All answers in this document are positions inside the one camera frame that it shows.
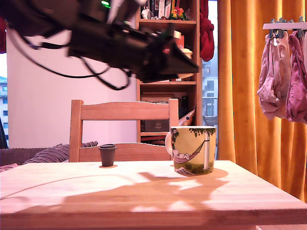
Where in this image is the cream coffee capsule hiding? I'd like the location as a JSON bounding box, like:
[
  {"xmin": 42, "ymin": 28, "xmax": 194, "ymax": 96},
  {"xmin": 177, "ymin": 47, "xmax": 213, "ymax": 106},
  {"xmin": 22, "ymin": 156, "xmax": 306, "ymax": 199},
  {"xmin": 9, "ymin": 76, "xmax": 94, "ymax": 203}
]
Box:
[{"xmin": 176, "ymin": 47, "xmax": 194, "ymax": 80}]

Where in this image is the dark brown coffee capsule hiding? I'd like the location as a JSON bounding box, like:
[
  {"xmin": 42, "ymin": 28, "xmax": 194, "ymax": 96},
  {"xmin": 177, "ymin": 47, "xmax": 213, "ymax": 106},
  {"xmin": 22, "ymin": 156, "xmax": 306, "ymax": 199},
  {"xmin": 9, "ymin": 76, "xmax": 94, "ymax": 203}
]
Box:
[{"xmin": 98, "ymin": 144, "xmax": 118, "ymax": 168}]

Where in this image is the wooden bookshelf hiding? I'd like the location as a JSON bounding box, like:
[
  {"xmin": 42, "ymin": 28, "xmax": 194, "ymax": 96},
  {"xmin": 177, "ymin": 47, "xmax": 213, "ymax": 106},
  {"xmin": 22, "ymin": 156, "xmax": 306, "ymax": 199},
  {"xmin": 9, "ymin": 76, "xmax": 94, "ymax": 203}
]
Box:
[{"xmin": 135, "ymin": 0, "xmax": 201, "ymax": 146}]

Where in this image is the knotted red cloth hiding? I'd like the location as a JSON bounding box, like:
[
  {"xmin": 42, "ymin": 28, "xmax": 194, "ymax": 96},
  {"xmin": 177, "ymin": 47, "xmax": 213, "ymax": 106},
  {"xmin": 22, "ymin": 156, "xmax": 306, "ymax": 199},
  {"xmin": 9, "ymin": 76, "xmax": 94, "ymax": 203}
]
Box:
[{"xmin": 199, "ymin": 0, "xmax": 215, "ymax": 62}]

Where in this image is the colourful parrot figurine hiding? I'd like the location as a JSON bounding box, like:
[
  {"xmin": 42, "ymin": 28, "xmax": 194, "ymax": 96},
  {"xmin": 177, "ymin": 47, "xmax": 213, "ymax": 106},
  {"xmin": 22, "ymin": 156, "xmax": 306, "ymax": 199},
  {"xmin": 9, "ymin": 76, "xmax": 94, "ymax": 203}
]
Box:
[{"xmin": 168, "ymin": 7, "xmax": 187, "ymax": 20}]

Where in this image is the patterned paper cone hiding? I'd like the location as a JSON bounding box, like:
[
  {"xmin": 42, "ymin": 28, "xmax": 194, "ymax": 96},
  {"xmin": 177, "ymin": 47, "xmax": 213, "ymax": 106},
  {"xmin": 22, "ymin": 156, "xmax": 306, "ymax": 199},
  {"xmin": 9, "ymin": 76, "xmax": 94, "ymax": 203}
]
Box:
[{"xmin": 178, "ymin": 109, "xmax": 196, "ymax": 127}]

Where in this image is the white figurine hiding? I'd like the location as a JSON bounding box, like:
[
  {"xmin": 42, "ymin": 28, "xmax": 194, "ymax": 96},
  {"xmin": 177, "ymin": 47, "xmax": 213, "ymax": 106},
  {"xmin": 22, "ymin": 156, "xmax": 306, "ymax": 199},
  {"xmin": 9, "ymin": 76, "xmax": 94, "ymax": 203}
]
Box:
[{"xmin": 141, "ymin": 6, "xmax": 154, "ymax": 20}]

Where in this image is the black gift box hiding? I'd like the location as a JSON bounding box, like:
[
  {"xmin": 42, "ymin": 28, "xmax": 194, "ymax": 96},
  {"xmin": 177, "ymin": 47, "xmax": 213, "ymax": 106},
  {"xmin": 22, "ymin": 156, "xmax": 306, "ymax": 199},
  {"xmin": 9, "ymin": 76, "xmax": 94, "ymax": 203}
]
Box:
[{"xmin": 144, "ymin": 119, "xmax": 170, "ymax": 133}]

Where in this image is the wooden chair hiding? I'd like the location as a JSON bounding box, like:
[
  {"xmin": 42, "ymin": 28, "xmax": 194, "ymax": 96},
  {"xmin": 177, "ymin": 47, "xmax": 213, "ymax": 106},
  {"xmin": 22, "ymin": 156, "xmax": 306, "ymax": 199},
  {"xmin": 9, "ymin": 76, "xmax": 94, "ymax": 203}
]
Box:
[{"xmin": 69, "ymin": 98, "xmax": 179, "ymax": 163}]

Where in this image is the orange curtain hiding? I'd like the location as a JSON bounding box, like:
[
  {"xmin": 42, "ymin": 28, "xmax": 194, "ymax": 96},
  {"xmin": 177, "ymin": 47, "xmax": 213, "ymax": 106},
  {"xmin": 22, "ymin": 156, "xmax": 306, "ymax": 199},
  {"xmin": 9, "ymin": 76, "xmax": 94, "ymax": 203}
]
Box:
[{"xmin": 217, "ymin": 0, "xmax": 307, "ymax": 203}]

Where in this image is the yellow illustrated hammock mug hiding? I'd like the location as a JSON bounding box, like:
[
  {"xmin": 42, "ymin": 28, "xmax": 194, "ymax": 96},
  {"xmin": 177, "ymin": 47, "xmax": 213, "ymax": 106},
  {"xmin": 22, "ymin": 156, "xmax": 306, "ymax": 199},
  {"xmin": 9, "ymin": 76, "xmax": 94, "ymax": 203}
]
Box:
[{"xmin": 165, "ymin": 126, "xmax": 217, "ymax": 177}]

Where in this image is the pale pink hanging garment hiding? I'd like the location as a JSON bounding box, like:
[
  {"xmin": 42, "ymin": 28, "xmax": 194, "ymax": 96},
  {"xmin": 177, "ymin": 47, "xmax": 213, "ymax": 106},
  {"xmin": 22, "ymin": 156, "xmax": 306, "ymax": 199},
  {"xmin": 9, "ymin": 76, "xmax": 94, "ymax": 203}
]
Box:
[{"xmin": 257, "ymin": 31, "xmax": 292, "ymax": 121}]

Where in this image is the white drying rack with pegs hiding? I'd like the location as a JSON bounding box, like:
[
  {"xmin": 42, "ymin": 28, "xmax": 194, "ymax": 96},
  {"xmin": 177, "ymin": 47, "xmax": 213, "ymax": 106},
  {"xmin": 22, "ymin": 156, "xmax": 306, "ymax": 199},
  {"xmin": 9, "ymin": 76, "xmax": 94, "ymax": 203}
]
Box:
[{"xmin": 262, "ymin": 16, "xmax": 307, "ymax": 39}]

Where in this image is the magenta hanging garment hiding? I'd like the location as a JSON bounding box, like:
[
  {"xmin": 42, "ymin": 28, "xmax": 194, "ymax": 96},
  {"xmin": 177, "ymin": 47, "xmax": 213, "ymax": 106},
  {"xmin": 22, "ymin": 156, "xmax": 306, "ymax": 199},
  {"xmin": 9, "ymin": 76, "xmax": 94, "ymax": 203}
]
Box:
[{"xmin": 285, "ymin": 30, "xmax": 307, "ymax": 124}]

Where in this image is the red cloth at window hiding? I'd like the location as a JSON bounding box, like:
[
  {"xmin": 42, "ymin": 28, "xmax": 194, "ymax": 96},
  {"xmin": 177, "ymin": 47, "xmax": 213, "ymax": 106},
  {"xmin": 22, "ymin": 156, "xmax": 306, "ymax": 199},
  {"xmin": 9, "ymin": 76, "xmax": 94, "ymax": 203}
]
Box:
[{"xmin": 0, "ymin": 16, "xmax": 7, "ymax": 54}]

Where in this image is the dark slanted pole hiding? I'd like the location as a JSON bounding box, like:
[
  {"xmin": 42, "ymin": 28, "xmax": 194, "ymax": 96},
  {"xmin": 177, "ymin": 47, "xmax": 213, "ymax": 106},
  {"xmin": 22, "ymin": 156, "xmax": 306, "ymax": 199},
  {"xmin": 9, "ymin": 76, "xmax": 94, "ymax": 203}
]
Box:
[{"xmin": 0, "ymin": 117, "xmax": 9, "ymax": 149}]

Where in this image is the dark purple sofa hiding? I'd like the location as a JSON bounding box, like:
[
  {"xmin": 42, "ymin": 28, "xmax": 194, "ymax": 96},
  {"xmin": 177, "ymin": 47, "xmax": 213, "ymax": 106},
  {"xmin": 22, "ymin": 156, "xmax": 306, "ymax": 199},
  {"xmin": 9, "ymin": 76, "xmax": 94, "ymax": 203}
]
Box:
[{"xmin": 0, "ymin": 148, "xmax": 32, "ymax": 166}]

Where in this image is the pink cloth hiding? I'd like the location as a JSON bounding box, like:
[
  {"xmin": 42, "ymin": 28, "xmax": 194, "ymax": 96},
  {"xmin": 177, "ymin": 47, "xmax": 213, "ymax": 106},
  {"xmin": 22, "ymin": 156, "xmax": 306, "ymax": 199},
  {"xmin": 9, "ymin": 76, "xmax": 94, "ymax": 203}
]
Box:
[{"xmin": 0, "ymin": 163, "xmax": 19, "ymax": 173}]

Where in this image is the purple corduroy cushion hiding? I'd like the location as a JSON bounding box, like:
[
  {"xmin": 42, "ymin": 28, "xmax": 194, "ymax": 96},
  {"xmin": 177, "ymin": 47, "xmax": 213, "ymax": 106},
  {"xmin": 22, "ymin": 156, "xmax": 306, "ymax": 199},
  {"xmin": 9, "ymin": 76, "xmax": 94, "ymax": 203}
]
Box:
[{"xmin": 23, "ymin": 141, "xmax": 99, "ymax": 165}]

